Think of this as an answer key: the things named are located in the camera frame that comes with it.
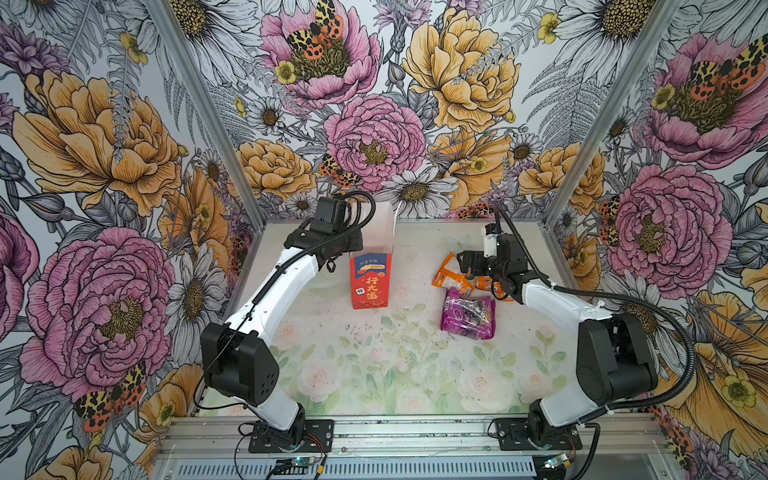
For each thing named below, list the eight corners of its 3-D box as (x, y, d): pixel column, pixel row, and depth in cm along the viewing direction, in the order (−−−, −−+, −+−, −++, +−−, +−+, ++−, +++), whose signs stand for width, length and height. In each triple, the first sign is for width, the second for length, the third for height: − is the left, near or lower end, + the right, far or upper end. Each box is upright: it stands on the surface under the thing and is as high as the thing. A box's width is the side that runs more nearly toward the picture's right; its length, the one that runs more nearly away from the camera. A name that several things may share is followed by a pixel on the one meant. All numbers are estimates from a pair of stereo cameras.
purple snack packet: (438, 332, 94) (441, 320, 87) (444, 299, 101) (447, 286, 95) (489, 345, 91) (496, 333, 85) (491, 310, 99) (498, 297, 93)
